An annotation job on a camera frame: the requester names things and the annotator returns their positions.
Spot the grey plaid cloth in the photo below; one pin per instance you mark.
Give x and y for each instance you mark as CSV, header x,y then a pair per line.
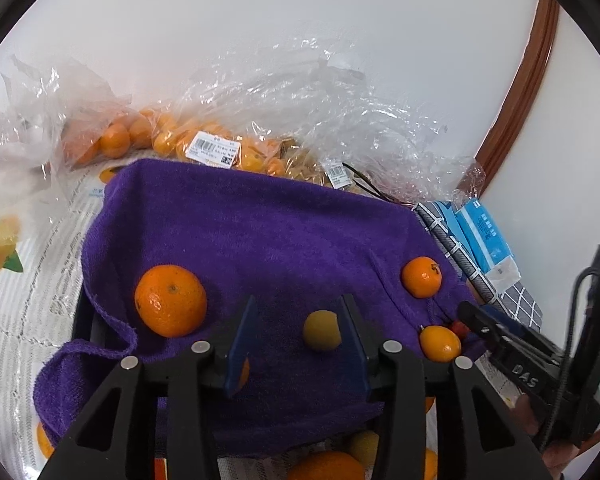
x,y
510,300

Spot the blue paper packet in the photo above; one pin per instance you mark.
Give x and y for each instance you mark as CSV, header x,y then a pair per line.
x,y
447,222

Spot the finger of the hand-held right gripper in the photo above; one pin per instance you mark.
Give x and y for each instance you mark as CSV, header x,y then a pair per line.
x,y
505,321
477,322

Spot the purple towel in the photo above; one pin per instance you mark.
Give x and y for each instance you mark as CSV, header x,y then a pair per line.
x,y
280,240

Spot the small clear plastic bag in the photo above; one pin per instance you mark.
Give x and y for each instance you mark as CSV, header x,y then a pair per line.
x,y
35,125

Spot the clear bag of oranges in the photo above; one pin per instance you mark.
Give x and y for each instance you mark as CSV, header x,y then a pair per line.
x,y
130,132

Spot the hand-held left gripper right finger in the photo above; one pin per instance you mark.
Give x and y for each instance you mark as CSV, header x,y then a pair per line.
x,y
352,340

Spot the large crumpled clear plastic bag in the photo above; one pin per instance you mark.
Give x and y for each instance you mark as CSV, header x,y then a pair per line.
x,y
360,100

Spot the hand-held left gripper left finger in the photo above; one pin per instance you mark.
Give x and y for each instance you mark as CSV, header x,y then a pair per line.
x,y
240,345

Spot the person's right hand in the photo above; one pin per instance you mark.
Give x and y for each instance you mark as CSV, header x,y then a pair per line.
x,y
525,412

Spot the small yellow-green fruit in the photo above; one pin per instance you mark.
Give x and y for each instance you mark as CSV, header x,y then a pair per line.
x,y
322,330
362,447

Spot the single orange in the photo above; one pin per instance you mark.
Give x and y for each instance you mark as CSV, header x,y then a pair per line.
x,y
440,343
170,305
245,369
420,277

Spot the blue tissue pack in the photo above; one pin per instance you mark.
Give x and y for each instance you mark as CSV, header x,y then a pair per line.
x,y
490,240

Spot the clear bag of brown fruit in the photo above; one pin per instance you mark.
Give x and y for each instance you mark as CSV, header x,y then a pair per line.
x,y
305,165

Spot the brown wooden door frame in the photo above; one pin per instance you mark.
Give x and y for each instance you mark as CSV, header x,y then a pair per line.
x,y
525,90

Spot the row of loose oranges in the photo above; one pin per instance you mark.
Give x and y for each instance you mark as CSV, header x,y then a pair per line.
x,y
325,467

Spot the small red fruit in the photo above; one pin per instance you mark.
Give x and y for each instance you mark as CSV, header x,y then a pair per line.
x,y
461,329

